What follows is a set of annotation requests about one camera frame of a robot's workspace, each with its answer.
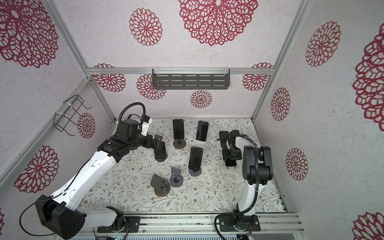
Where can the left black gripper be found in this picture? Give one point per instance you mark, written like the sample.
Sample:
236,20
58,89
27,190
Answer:
155,142

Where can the black phone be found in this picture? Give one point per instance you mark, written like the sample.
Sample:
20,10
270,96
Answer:
223,138
195,160
178,129
230,162
161,151
202,131

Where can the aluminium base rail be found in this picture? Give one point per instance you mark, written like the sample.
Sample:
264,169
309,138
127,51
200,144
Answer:
199,224

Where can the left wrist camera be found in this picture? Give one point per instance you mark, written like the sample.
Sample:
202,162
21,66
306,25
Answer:
146,122

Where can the dark left phone stand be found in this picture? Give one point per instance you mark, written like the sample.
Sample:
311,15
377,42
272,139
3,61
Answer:
161,159

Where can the grey round phone stand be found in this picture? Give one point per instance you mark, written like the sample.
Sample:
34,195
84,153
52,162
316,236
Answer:
176,179

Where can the wooden base phone stand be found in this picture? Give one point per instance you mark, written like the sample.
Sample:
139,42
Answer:
161,185

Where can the dark grey wall shelf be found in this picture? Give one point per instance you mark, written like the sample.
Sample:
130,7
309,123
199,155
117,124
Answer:
191,80

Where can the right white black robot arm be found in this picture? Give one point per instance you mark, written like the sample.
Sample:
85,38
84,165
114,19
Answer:
265,159

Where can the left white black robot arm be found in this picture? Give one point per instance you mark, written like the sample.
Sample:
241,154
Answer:
60,211

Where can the grey round right stand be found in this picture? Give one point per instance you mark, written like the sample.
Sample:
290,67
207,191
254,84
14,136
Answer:
195,173

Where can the clear acrylic phone stand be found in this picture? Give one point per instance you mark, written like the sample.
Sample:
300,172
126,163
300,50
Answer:
200,144

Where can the black wire wall rack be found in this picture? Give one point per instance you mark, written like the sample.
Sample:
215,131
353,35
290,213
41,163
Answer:
62,119

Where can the back wooden base stand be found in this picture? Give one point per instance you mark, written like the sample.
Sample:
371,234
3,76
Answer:
179,144

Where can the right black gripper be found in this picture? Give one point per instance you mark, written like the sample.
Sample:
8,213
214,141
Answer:
227,156

